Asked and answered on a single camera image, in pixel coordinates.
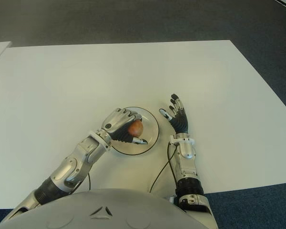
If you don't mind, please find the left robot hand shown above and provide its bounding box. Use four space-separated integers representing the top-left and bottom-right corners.
101 107 148 145

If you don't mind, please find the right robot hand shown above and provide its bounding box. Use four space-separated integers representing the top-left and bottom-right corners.
159 93 189 135

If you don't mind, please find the red yellow apple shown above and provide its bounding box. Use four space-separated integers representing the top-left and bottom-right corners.
127 120 144 138

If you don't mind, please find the white plate with black rim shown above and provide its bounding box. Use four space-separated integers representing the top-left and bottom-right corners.
111 106 160 157

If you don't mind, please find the grey robot torso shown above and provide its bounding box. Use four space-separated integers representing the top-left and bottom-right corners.
0 188 215 229

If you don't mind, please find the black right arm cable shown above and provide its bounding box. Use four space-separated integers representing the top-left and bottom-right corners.
149 142 176 194

